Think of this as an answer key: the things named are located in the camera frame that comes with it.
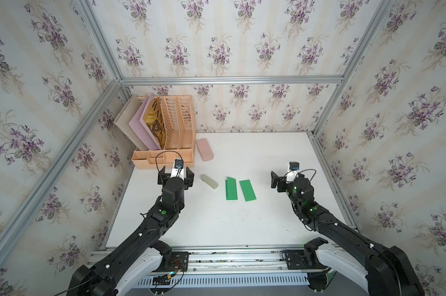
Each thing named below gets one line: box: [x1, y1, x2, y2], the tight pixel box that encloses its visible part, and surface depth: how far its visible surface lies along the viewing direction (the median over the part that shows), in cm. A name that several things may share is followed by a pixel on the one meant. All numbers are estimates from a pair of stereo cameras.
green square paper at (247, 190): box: [239, 178, 257, 202], surface depth 97 cm
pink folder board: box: [128, 93, 162, 151], surface depth 91 cm
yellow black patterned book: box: [142, 96, 167, 150], surface depth 103 cm
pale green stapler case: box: [200, 173, 219, 190], surface depth 98 cm
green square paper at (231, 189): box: [224, 176, 238, 201], surface depth 95 cm
